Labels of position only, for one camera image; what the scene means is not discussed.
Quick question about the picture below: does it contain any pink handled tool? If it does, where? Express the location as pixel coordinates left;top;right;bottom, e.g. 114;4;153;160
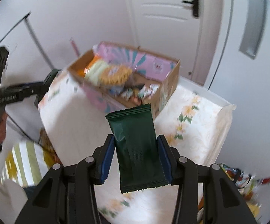
70;38;80;58

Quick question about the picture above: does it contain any cardboard box with pink lining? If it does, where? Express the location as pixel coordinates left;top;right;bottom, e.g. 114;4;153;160
68;41;180;117

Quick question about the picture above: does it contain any yellow potato chips bag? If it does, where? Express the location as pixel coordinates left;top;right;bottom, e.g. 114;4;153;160
240;191;261;218

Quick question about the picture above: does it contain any white panel door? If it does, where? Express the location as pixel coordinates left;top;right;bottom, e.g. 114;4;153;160
126;0;223;85

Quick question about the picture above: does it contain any orange snack packet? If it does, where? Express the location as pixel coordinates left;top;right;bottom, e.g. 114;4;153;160
77;55;101;77

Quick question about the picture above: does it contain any black door handle lock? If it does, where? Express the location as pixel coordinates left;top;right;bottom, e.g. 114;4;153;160
182;0;199;18

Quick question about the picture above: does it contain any white wardrobe with recessed handle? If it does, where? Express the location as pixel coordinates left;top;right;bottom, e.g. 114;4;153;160
210;0;270;175

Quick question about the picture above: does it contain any yellow waffle chips bag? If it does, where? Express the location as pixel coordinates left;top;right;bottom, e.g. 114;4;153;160
100;65;133;86

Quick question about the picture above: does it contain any floral cream tablecloth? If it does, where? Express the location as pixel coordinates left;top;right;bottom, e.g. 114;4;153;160
39;71;236;223

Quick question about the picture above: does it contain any white red small sachet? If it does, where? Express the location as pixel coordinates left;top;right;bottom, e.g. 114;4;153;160
138;84;160;101

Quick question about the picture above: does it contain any dark green snack packet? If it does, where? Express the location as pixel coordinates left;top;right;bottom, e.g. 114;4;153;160
106;104;168;194

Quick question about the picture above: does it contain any pale yellow snack packet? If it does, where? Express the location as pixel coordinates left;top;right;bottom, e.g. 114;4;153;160
84;59;109;86

